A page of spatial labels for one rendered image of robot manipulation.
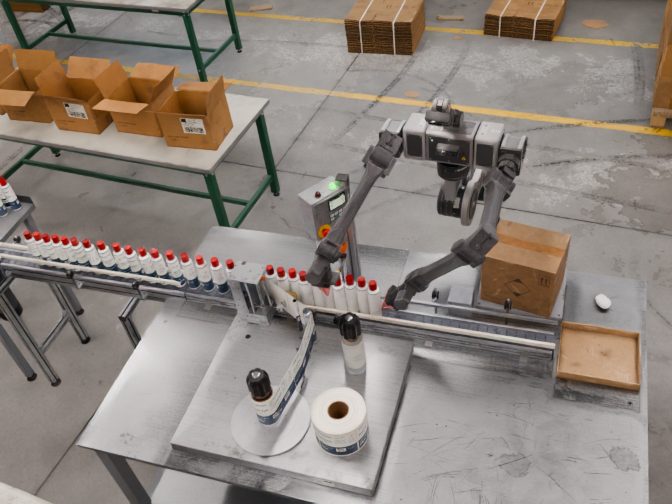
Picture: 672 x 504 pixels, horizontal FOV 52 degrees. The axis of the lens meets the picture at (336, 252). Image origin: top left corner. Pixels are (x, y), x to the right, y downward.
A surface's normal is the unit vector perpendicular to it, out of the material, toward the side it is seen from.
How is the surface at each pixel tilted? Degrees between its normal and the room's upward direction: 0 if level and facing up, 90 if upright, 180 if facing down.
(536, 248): 0
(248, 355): 0
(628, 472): 0
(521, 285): 90
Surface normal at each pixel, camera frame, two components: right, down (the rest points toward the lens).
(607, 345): -0.11, -0.72
